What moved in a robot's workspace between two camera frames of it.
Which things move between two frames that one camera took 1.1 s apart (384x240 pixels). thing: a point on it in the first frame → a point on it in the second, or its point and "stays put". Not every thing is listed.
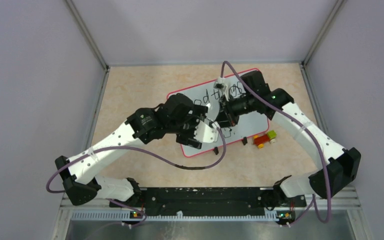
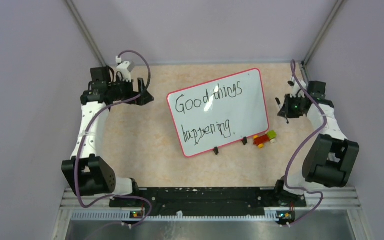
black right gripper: (226, 116) → (286, 112)
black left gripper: (188, 138) → (145, 97)
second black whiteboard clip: (244, 140) stays put
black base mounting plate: (212, 200) stays put
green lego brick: (271, 134) stays put
